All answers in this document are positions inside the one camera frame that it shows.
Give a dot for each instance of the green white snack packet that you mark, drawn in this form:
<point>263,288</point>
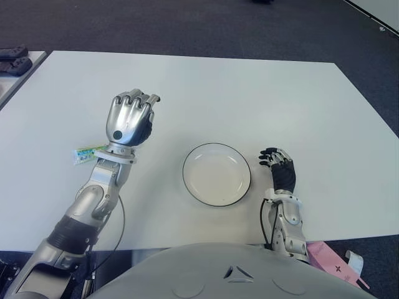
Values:
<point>85,154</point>

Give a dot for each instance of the grey white robot torso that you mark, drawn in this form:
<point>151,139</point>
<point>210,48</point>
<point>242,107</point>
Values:
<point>233,277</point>

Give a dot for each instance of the white paper slip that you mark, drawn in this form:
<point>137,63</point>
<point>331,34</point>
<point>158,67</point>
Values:
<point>355,261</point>

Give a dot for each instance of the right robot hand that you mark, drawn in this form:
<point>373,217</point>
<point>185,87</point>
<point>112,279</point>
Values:
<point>283,174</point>

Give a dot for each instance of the grey side table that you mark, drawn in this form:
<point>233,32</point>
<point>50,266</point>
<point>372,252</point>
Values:
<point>18,88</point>

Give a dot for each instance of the black game controller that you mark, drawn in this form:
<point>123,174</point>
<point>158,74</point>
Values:
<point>15,67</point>
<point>14,52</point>

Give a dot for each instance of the white neighbouring table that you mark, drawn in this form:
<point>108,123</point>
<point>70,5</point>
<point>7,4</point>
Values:
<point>380,9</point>

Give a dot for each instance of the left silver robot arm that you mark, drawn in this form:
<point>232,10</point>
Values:
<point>93,193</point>

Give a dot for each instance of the pink cardboard box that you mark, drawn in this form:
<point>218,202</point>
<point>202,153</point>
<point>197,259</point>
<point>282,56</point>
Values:
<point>327,258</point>

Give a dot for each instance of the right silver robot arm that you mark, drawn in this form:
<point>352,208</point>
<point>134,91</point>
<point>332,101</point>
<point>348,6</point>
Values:
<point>290,224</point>

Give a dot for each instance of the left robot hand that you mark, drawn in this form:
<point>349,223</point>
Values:
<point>127,118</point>

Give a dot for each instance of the white plate black rim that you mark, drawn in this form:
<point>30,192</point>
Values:
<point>216,174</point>

